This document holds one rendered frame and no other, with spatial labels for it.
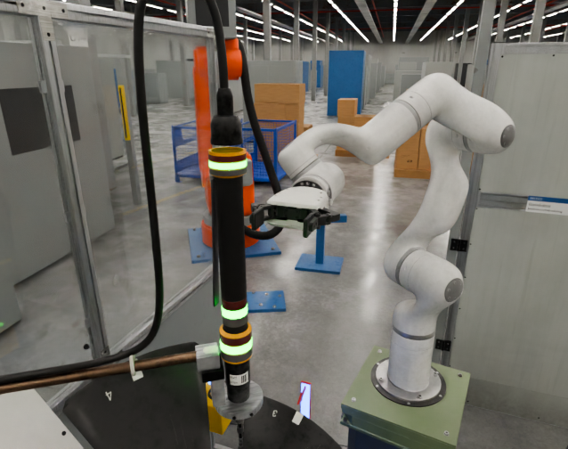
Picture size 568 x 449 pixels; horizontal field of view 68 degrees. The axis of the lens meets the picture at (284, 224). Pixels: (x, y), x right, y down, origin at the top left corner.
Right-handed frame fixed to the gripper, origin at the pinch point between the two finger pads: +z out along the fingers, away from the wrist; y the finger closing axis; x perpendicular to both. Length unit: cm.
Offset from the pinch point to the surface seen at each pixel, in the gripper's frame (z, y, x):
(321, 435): -5.0, -7.5, -48.5
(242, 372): 19.6, -1.8, -14.6
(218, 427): -12, 22, -64
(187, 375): 13.1, 11.9, -24.2
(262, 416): -1.9, 4.8, -44.8
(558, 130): -161, -73, -2
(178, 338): -64, 70, -83
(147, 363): 25.6, 8.9, -11.4
